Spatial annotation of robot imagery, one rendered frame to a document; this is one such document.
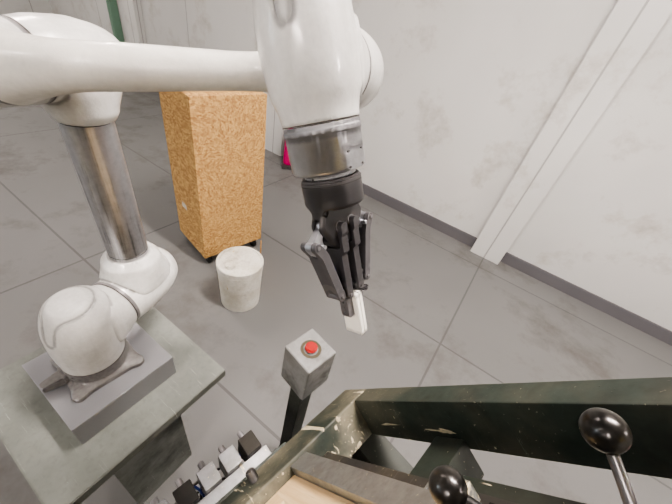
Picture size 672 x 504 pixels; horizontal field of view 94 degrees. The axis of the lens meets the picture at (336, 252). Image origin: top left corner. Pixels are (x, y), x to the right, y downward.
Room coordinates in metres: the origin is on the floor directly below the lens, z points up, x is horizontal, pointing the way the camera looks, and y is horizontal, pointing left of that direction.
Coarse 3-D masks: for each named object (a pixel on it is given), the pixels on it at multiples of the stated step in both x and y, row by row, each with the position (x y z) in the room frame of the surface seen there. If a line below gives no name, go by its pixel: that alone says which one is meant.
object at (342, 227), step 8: (344, 224) 0.32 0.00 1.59; (344, 232) 0.32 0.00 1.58; (344, 240) 0.32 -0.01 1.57; (328, 248) 0.32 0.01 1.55; (336, 248) 0.32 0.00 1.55; (344, 248) 0.31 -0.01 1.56; (336, 256) 0.32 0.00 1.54; (344, 256) 0.32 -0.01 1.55; (336, 264) 0.31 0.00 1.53; (344, 264) 0.31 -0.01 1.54; (344, 272) 0.31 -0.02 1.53; (344, 280) 0.30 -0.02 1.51; (344, 288) 0.30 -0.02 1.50; (352, 288) 0.31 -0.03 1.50; (352, 296) 0.30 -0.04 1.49
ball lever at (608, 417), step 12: (600, 408) 0.17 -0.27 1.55; (588, 420) 0.16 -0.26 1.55; (600, 420) 0.16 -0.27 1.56; (612, 420) 0.16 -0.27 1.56; (624, 420) 0.17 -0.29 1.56; (588, 432) 0.16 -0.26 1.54; (600, 432) 0.15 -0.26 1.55; (612, 432) 0.15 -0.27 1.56; (624, 432) 0.15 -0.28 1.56; (600, 444) 0.15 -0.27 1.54; (612, 444) 0.15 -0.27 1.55; (624, 444) 0.15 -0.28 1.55; (612, 456) 0.14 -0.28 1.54; (612, 468) 0.14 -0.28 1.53; (624, 468) 0.14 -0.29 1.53; (624, 480) 0.13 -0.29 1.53; (624, 492) 0.12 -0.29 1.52
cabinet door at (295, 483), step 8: (296, 480) 0.24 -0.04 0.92; (304, 480) 0.23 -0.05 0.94; (288, 488) 0.22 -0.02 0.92; (296, 488) 0.21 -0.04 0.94; (304, 488) 0.21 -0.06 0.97; (312, 488) 0.21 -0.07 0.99; (320, 488) 0.21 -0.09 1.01; (280, 496) 0.20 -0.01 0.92; (288, 496) 0.20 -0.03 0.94; (296, 496) 0.19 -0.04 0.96; (304, 496) 0.19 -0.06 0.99; (312, 496) 0.19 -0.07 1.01; (320, 496) 0.19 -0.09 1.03; (328, 496) 0.19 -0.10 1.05; (336, 496) 0.19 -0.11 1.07
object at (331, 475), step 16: (304, 464) 0.26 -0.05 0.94; (320, 464) 0.25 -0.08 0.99; (336, 464) 0.25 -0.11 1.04; (320, 480) 0.21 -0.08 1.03; (336, 480) 0.21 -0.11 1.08; (352, 480) 0.20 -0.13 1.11; (368, 480) 0.20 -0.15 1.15; (384, 480) 0.20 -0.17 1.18; (352, 496) 0.18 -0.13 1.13; (368, 496) 0.17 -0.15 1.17; (384, 496) 0.17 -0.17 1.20; (400, 496) 0.16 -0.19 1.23; (416, 496) 0.16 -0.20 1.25
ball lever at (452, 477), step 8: (432, 472) 0.13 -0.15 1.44; (440, 472) 0.13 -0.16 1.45; (448, 472) 0.13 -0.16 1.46; (456, 472) 0.13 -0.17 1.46; (432, 480) 0.12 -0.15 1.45; (440, 480) 0.12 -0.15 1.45; (448, 480) 0.12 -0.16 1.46; (456, 480) 0.12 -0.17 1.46; (464, 480) 0.12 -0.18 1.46; (432, 488) 0.11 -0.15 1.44; (440, 488) 0.11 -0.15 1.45; (448, 488) 0.11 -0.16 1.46; (456, 488) 0.11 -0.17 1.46; (464, 488) 0.12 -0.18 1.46; (432, 496) 0.11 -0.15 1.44; (440, 496) 0.11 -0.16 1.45; (448, 496) 0.11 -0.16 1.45; (456, 496) 0.11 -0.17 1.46; (464, 496) 0.11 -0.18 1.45
